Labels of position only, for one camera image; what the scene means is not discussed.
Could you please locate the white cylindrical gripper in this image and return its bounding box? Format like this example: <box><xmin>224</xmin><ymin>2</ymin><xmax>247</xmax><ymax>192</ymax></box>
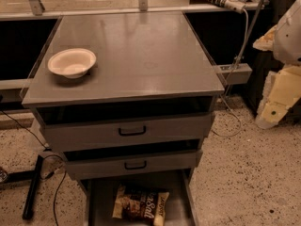
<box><xmin>257</xmin><ymin>65</ymin><xmax>301</xmax><ymax>123</ymax></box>

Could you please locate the brown chip bag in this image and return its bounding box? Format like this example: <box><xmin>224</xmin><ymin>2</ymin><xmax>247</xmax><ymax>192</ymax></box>
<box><xmin>112</xmin><ymin>185</ymin><xmax>169</xmax><ymax>226</ymax></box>

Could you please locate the grey drawer cabinet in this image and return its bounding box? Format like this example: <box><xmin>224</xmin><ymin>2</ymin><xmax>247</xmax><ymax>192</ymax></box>
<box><xmin>21</xmin><ymin>11</ymin><xmax>226</xmax><ymax>186</ymax></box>

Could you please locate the grey top drawer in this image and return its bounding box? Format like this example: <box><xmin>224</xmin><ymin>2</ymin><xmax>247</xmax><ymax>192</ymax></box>
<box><xmin>41</xmin><ymin>113</ymin><xmax>214</xmax><ymax>152</ymax></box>

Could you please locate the grey drawer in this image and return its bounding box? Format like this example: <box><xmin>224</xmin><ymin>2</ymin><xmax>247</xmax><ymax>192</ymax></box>
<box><xmin>87</xmin><ymin>170</ymin><xmax>198</xmax><ymax>226</ymax></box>
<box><xmin>41</xmin><ymin>113</ymin><xmax>214</xmax><ymax>152</ymax></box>
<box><xmin>66</xmin><ymin>150</ymin><xmax>202</xmax><ymax>180</ymax></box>

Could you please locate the grey bottom drawer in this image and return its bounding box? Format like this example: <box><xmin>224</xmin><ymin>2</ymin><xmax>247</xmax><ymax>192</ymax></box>
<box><xmin>87</xmin><ymin>170</ymin><xmax>198</xmax><ymax>226</ymax></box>

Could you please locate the grey middle drawer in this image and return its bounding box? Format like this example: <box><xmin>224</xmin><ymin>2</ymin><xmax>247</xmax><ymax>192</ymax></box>
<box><xmin>66</xmin><ymin>150</ymin><xmax>202</xmax><ymax>180</ymax></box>

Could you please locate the white paper bowl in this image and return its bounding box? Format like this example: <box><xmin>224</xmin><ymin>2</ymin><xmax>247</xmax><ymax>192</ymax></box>
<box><xmin>47</xmin><ymin>48</ymin><xmax>96</xmax><ymax>79</ymax></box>

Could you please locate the black metal stand leg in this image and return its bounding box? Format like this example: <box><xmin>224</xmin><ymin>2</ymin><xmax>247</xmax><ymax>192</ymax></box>
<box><xmin>22</xmin><ymin>155</ymin><xmax>43</xmax><ymax>220</ymax></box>

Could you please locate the grey side bracket box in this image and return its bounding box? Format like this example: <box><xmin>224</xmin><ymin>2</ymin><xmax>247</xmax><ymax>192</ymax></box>
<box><xmin>214</xmin><ymin>63</ymin><xmax>252</xmax><ymax>87</ymax></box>

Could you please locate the white power cable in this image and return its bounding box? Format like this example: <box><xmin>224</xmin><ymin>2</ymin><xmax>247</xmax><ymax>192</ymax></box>
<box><xmin>212</xmin><ymin>8</ymin><xmax>250</xmax><ymax>138</ymax></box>

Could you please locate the black top drawer handle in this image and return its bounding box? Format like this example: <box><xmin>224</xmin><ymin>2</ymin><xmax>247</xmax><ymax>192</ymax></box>
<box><xmin>118</xmin><ymin>126</ymin><xmax>147</xmax><ymax>137</ymax></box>

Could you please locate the black drawer handle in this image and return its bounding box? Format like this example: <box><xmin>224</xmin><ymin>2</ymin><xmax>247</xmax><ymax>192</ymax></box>
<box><xmin>124</xmin><ymin>161</ymin><xmax>147</xmax><ymax>170</ymax></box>
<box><xmin>118</xmin><ymin>126</ymin><xmax>147</xmax><ymax>137</ymax></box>

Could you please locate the black middle drawer handle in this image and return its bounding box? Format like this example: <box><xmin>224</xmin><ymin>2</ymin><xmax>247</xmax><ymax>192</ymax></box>
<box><xmin>124</xmin><ymin>161</ymin><xmax>147</xmax><ymax>170</ymax></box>

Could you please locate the black floor cable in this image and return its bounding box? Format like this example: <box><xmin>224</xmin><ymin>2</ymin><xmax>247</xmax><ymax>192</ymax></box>
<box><xmin>0</xmin><ymin>110</ymin><xmax>68</xmax><ymax>226</ymax></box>

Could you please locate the metal frame post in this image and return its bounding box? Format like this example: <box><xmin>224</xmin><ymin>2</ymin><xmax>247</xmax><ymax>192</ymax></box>
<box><xmin>28</xmin><ymin>0</ymin><xmax>45</xmax><ymax>16</ymax></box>

